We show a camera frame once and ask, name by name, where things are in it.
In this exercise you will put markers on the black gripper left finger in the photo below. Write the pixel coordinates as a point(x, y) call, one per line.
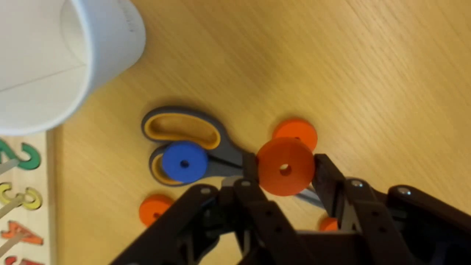
point(192, 226)

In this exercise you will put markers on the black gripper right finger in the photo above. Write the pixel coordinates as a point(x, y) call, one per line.
point(404, 225)

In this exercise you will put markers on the round orange block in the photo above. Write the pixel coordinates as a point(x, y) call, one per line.
point(284, 166)
point(153, 206)
point(298, 128)
point(329, 223)

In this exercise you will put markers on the round blue block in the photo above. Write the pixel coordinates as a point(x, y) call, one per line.
point(184, 162)

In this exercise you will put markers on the white paper cup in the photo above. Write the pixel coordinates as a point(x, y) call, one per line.
point(55, 53)

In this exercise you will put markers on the orange handled scissors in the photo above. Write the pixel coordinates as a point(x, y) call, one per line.
point(171, 123)

